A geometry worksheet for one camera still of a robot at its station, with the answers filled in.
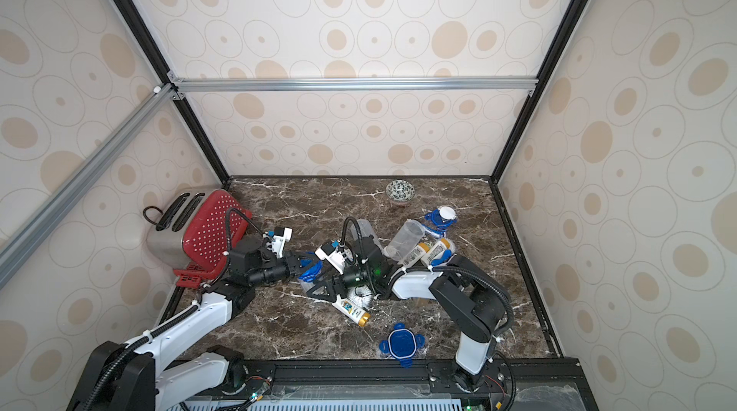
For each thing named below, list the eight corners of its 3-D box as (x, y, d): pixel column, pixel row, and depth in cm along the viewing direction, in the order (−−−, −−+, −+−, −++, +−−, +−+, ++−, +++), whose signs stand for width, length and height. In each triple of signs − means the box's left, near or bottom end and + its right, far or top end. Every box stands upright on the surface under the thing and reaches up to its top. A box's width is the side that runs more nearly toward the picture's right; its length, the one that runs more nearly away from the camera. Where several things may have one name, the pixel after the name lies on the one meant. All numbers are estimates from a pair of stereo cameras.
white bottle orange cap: (404, 271, 95) (405, 266, 92) (397, 264, 97) (398, 259, 94) (428, 251, 100) (430, 246, 97) (421, 245, 101) (423, 240, 99)
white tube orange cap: (425, 267, 95) (426, 264, 94) (417, 258, 97) (418, 255, 96) (450, 248, 100) (452, 244, 98) (442, 240, 102) (443, 236, 100)
